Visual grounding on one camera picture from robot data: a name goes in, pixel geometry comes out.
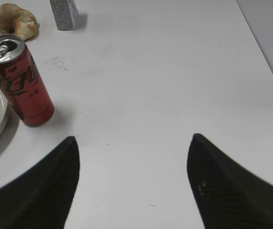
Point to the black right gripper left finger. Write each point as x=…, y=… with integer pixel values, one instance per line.
x=41, y=197

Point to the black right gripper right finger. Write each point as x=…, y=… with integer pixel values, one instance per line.
x=227, y=195

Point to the red cola can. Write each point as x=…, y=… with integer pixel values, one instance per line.
x=21, y=83

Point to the grey white carton box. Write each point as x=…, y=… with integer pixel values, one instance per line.
x=65, y=14

